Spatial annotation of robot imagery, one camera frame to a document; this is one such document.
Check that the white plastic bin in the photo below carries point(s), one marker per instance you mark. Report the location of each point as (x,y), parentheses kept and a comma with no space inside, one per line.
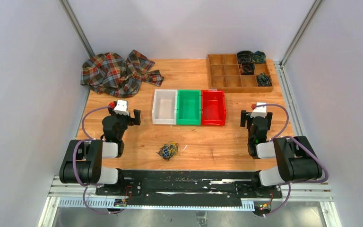
(164,109)

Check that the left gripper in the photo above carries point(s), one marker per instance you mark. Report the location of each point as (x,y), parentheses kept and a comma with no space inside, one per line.
(132,121)

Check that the green plastic bin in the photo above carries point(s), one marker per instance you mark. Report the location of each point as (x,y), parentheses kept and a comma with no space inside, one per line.
(188,107)

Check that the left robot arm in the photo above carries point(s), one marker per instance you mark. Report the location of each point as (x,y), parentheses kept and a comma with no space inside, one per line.
(82,162)

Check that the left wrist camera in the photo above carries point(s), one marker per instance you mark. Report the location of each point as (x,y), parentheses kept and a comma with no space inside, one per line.
(121,107)

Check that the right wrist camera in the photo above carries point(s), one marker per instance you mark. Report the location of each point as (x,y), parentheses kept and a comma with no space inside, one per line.
(258,109)

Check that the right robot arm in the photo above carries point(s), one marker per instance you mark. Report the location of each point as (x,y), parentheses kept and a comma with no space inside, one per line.
(296,159)

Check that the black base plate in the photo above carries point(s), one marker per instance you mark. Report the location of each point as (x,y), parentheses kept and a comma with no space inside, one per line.
(190,188)

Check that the wooden compartment tray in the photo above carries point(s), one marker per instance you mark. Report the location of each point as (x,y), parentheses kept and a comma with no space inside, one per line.
(231,74)

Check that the plaid cloth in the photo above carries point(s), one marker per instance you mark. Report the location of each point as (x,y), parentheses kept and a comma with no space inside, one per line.
(109,73)

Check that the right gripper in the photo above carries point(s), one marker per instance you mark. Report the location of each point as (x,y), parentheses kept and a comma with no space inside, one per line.
(246,116)

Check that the red plastic bin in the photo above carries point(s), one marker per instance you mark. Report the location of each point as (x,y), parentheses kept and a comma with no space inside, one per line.
(213,107)

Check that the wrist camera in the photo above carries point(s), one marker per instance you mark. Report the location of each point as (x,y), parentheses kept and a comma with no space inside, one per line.
(258,109)
(121,107)

